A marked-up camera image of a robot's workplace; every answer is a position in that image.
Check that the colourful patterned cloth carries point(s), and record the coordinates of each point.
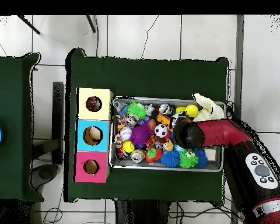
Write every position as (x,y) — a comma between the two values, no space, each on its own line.
(94,103)

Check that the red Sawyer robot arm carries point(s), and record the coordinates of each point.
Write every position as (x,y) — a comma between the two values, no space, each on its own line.
(224,133)

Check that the clear shallow bin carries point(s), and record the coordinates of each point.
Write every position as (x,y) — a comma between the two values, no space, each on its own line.
(130,165)

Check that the purple spiky ball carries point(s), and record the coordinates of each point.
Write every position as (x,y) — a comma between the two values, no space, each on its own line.
(141,134)

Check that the green spiky ball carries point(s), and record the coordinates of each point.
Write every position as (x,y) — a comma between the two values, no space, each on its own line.
(136,111)

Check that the white baseball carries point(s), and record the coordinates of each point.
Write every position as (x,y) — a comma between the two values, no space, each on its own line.
(126,133)

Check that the small soccer ball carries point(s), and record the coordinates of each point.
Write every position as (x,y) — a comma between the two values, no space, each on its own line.
(161,131)

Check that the orange plastic grid block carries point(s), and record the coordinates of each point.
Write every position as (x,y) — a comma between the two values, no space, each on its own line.
(163,119)

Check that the crushed plastic water bottle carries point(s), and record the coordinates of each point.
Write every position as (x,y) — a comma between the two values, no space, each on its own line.
(119,107)

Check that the large blue spiky ball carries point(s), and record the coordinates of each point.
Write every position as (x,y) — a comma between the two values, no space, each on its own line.
(170,158)

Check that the dark green table cloth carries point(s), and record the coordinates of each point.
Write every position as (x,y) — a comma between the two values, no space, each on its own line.
(144,74)

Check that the plain yellow ball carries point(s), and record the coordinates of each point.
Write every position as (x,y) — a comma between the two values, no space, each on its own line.
(192,110)

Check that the green fuzzy monster toy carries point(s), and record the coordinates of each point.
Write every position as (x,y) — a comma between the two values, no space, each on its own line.
(189,159)

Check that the cream knitted cloth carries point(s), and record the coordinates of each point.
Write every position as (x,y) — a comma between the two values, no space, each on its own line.
(207,109)

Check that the black tripod leg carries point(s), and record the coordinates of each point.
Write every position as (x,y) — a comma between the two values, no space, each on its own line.
(91,23)
(28,24)

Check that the green covered side table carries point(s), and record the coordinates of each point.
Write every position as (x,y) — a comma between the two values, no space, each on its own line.
(9,116)

